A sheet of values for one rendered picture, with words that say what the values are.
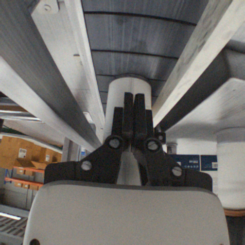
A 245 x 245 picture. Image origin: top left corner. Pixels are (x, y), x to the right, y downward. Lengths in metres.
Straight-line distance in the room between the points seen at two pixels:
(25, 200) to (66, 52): 8.97
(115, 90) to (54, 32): 0.11
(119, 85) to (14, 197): 9.29
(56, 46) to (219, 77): 0.22
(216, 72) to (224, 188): 0.27
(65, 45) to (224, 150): 0.38
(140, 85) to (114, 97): 0.03
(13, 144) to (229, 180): 1.93
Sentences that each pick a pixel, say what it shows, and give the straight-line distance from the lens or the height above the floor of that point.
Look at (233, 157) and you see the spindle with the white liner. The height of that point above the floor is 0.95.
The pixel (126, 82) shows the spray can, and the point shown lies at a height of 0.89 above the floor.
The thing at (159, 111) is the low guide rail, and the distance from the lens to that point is 0.16.
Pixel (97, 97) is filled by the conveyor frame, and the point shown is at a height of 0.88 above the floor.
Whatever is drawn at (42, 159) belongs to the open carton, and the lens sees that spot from 2.69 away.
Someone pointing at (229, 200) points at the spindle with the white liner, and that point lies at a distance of 0.39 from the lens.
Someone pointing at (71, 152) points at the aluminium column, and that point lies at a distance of 0.44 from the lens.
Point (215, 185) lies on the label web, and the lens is 0.62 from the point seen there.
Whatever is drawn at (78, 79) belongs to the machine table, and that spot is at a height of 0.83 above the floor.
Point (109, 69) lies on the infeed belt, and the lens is 0.16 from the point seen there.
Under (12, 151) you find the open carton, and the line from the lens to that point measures 1.96.
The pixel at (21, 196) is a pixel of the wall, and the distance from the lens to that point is 9.16.
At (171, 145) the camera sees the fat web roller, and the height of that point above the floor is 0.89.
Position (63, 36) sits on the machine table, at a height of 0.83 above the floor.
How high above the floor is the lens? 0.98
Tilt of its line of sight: 18 degrees down
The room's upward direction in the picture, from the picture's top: 176 degrees counter-clockwise
